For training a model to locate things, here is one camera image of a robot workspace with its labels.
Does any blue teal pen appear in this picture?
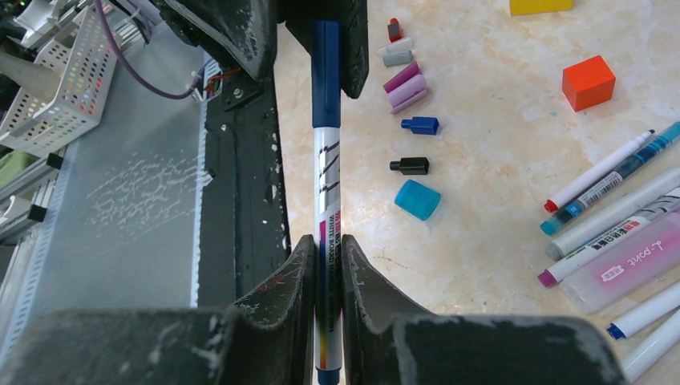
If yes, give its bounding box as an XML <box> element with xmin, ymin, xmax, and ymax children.
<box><xmin>540</xmin><ymin>122</ymin><xmax>679</xmax><ymax>236</ymax></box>

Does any blue capped white marker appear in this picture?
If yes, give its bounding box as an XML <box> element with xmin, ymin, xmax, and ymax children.
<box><xmin>605</xmin><ymin>282</ymin><xmax>679</xmax><ymax>340</ymax></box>

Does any black pen cap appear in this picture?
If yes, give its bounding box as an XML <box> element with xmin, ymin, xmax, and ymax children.
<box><xmin>389</xmin><ymin>156</ymin><xmax>430</xmax><ymax>176</ymax></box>

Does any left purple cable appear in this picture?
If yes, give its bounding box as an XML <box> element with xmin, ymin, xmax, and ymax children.
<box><xmin>93</xmin><ymin>0</ymin><xmax>205</xmax><ymax>101</ymax></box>

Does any red capped white marker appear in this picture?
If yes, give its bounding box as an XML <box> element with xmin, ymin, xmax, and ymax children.
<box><xmin>310</xmin><ymin>20</ymin><xmax>342</xmax><ymax>384</ymax></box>

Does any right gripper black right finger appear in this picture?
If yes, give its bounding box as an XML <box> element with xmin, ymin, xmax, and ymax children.
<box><xmin>342</xmin><ymin>235</ymin><xmax>625</xmax><ymax>384</ymax></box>

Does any white perforated basket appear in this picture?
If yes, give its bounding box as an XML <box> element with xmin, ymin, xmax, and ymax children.
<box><xmin>1</xmin><ymin>6</ymin><xmax>117</xmax><ymax>157</ymax></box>

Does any white cable duct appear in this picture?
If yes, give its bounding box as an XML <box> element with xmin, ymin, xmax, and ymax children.
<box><xmin>1</xmin><ymin>143</ymin><xmax>79</xmax><ymax>364</ymax></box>

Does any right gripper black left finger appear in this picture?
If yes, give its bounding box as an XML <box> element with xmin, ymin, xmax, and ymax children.
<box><xmin>1</xmin><ymin>235</ymin><xmax>315</xmax><ymax>384</ymax></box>

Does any magenta pen cap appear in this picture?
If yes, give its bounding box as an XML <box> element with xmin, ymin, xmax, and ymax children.
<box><xmin>382</xmin><ymin>60</ymin><xmax>420</xmax><ymax>93</ymax></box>

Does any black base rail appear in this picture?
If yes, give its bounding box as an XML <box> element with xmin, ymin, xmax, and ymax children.
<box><xmin>197</xmin><ymin>69</ymin><xmax>291</xmax><ymax>307</ymax></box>

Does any blue pen cap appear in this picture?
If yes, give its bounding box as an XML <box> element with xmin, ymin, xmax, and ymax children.
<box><xmin>400</xmin><ymin>116</ymin><xmax>439</xmax><ymax>136</ymax></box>

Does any teal highlighter cap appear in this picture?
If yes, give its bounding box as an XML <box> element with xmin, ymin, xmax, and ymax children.
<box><xmin>395</xmin><ymin>180</ymin><xmax>441</xmax><ymax>221</ymax></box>

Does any pink highlighter cap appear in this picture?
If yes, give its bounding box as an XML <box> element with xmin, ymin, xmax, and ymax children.
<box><xmin>387</xmin><ymin>75</ymin><xmax>428</xmax><ymax>115</ymax></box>

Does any grey pen cap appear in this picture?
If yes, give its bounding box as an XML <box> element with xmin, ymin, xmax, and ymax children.
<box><xmin>377</xmin><ymin>37</ymin><xmax>415</xmax><ymax>67</ymax></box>

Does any red pen cap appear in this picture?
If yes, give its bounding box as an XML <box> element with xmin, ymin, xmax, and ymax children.
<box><xmin>387</xmin><ymin>18</ymin><xmax>403</xmax><ymax>43</ymax></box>

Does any black capped white marker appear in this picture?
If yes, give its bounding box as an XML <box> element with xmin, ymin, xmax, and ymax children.
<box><xmin>621</xmin><ymin>311</ymin><xmax>679</xmax><ymax>383</ymax></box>

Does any yellow block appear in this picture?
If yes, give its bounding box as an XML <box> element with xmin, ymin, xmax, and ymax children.
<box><xmin>508</xmin><ymin>0</ymin><xmax>574</xmax><ymax>16</ymax></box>

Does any magenta capped white marker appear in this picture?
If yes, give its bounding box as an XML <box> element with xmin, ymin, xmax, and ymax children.
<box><xmin>537</xmin><ymin>188</ymin><xmax>679</xmax><ymax>288</ymax></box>

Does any small red block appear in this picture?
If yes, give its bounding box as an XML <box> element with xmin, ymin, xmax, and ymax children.
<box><xmin>562</xmin><ymin>55</ymin><xmax>616</xmax><ymax>112</ymax></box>

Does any pink highlighter pen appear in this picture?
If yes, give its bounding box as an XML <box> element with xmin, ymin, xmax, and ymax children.
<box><xmin>559</xmin><ymin>212</ymin><xmax>679</xmax><ymax>314</ymax></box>

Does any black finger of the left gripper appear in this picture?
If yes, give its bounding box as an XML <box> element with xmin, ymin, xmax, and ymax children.
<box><xmin>284</xmin><ymin>0</ymin><xmax>370</xmax><ymax>99</ymax></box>
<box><xmin>154</xmin><ymin>0</ymin><xmax>277</xmax><ymax>80</ymax></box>

